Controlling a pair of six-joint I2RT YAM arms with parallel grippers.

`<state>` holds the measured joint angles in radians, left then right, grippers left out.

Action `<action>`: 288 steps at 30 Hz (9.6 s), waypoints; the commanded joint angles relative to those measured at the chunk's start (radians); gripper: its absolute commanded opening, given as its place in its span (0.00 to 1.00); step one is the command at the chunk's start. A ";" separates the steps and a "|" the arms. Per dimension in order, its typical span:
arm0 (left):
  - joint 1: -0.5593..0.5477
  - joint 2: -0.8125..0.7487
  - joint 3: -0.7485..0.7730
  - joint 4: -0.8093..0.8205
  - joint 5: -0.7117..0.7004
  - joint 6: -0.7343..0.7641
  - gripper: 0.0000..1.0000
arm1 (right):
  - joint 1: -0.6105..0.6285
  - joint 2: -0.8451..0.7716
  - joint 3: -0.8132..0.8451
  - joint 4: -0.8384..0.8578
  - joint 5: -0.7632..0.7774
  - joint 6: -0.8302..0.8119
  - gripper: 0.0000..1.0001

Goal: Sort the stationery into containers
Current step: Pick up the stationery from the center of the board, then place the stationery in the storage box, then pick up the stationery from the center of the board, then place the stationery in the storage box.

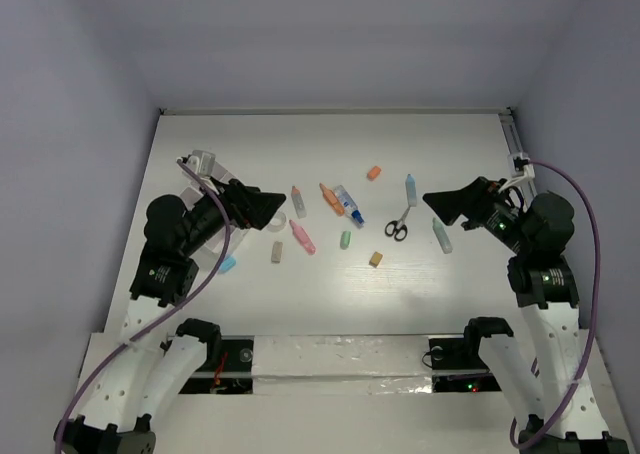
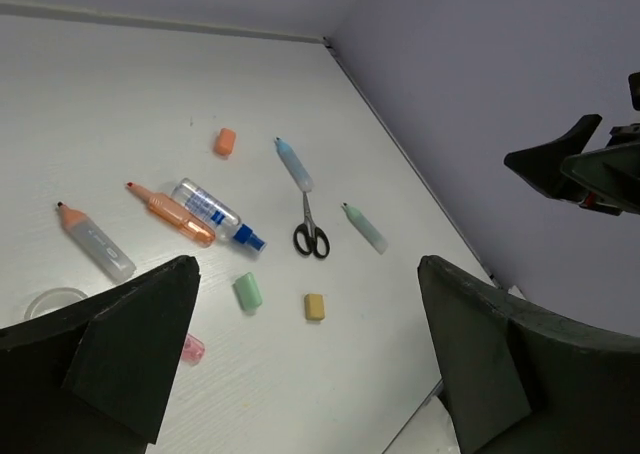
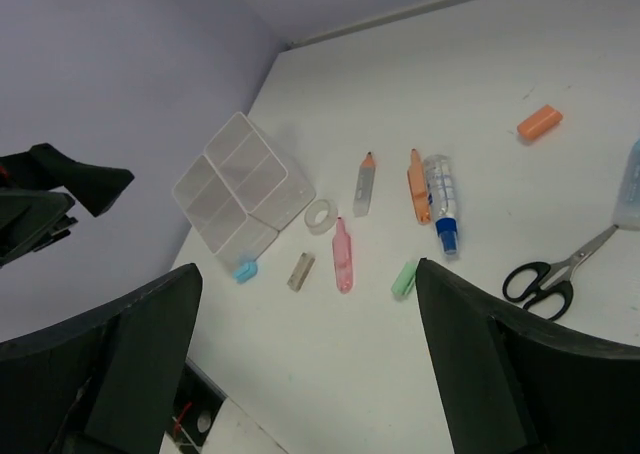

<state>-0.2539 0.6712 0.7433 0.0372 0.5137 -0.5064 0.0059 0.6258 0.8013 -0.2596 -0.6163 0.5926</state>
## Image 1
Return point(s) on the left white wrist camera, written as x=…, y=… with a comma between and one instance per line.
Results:
x=199, y=162

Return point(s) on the pink highlighter marker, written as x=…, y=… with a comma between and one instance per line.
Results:
x=302, y=237

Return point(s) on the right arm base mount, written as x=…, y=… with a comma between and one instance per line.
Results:
x=455, y=361

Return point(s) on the black handled scissors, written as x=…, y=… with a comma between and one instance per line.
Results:
x=397, y=229

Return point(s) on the beige eraser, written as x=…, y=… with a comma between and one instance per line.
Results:
x=276, y=253

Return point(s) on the clear tape roll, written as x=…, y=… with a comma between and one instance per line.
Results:
x=278, y=222

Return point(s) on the white compartment organizer box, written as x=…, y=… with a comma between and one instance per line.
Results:
x=209, y=253

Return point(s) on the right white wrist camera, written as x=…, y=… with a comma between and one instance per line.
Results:
x=521, y=169

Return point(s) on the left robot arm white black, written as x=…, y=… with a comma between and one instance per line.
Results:
x=116, y=407

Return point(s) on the orange highlighter marker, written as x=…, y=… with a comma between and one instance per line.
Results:
x=332, y=200

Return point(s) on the light blue highlighter marker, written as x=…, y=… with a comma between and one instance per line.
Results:
x=411, y=192

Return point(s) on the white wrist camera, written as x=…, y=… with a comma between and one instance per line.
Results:
x=199, y=162
x=521, y=169

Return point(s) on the mint green highlighter marker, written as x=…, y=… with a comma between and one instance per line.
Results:
x=441, y=236

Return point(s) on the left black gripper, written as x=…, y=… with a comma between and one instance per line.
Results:
x=248, y=204

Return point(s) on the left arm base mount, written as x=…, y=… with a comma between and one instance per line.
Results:
x=228, y=363

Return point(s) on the aluminium rail right edge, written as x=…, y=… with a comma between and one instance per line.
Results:
x=507, y=120

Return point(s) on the brown eraser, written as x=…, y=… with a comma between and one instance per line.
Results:
x=376, y=259

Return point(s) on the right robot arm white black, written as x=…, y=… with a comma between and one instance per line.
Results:
x=552, y=400

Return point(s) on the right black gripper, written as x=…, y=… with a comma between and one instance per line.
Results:
x=471, y=200

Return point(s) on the grey marker orange tip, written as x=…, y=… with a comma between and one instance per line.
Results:
x=298, y=202

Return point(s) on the orange eraser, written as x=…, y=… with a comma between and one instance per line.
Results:
x=373, y=173

